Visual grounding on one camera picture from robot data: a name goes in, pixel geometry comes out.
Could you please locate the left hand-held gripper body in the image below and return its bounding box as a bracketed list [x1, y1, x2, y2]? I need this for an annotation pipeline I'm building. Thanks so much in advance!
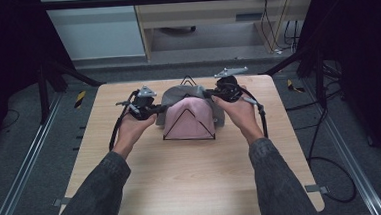
[114, 84, 160, 123]

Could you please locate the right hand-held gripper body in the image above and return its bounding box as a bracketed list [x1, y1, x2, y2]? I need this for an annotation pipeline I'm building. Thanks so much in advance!
[213, 65, 258, 108]

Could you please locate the grey beanie hat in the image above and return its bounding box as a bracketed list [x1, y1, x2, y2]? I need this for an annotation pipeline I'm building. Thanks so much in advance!
[153, 81, 228, 131]

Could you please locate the pink beanie hat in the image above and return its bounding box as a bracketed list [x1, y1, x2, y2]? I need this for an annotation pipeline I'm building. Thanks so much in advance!
[160, 95, 217, 143]

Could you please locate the person's left hand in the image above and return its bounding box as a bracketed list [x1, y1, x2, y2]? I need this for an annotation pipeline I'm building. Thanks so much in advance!
[111, 111, 160, 160]

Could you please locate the person's right hand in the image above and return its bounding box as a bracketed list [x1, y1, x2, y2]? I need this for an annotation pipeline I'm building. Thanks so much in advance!
[210, 83, 266, 149]

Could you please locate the yellow black tape strip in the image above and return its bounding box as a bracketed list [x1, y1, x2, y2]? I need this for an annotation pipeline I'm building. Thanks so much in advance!
[286, 78, 306, 95]
[73, 90, 88, 110]

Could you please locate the white cabinet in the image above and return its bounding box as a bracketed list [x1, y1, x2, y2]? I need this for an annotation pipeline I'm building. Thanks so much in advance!
[39, 0, 147, 63]

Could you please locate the black metal stand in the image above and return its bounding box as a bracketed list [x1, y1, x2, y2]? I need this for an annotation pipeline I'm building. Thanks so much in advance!
[34, 55, 109, 126]
[260, 41, 331, 113]

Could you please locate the black curtain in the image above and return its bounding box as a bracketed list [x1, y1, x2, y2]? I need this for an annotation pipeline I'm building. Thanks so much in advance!
[0, 0, 80, 157]
[293, 0, 381, 185]

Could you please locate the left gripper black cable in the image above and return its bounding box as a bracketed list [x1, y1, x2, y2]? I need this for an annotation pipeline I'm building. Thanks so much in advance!
[105, 90, 142, 152]

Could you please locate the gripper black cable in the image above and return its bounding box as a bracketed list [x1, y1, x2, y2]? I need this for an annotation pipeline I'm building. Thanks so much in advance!
[236, 82, 269, 141]
[105, 90, 142, 152]

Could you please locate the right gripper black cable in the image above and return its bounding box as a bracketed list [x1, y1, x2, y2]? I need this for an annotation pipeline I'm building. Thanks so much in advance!
[236, 82, 269, 141]

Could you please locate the yellow cable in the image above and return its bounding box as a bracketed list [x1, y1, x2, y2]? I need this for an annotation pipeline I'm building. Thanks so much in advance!
[259, 0, 300, 54]

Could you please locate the long black floor cable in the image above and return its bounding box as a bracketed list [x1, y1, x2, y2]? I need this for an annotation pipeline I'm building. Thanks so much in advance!
[303, 103, 359, 205]

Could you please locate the grey table bracket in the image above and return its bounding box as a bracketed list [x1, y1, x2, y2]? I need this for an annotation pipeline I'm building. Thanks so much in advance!
[304, 183, 330, 196]
[52, 196, 72, 208]

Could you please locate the metal floor rail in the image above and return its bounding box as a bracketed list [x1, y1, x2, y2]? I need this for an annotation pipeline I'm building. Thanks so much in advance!
[0, 91, 72, 215]
[300, 72, 381, 215]

